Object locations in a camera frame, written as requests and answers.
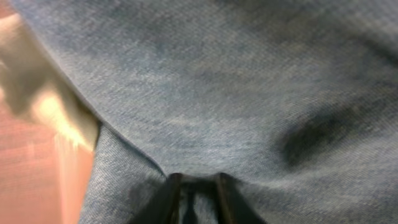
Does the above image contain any blue towel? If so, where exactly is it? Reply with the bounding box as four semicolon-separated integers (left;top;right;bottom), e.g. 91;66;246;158
12;0;397;223

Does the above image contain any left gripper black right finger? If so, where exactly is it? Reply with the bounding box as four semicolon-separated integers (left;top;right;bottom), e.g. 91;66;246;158
215;173;267;224

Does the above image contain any cream garment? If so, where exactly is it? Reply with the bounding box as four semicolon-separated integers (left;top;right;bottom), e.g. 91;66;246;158
1;14;99;151

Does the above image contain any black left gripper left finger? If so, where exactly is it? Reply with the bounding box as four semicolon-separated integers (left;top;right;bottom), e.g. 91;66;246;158
128;173;182;224

